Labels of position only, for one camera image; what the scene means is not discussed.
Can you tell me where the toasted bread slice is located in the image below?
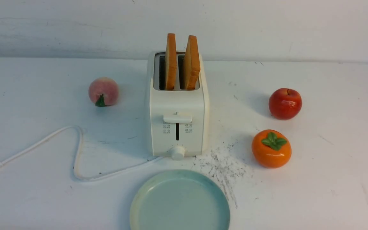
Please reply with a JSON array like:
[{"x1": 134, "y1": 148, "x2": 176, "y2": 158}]
[
  {"x1": 165, "y1": 33, "x2": 178, "y2": 90},
  {"x1": 183, "y1": 35, "x2": 201, "y2": 90}
]

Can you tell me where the white two-slot toaster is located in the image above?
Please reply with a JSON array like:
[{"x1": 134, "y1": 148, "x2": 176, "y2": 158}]
[{"x1": 144, "y1": 51, "x2": 210, "y2": 160}]

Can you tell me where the pink peach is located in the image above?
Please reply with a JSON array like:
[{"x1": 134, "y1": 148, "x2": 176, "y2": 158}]
[{"x1": 88, "y1": 77, "x2": 119, "y2": 107}]

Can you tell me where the pale green round plate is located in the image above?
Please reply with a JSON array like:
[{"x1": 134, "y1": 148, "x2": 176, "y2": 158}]
[{"x1": 129, "y1": 169, "x2": 231, "y2": 230}]

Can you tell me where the orange persimmon green leaf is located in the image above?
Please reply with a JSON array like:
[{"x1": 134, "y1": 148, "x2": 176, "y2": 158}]
[{"x1": 251, "y1": 129, "x2": 292, "y2": 169}]

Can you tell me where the red apple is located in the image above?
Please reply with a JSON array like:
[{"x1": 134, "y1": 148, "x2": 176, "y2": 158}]
[{"x1": 269, "y1": 88, "x2": 303, "y2": 120}]

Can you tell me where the white power cable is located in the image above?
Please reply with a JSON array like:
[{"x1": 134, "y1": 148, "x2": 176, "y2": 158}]
[{"x1": 0, "y1": 126, "x2": 165, "y2": 182}]

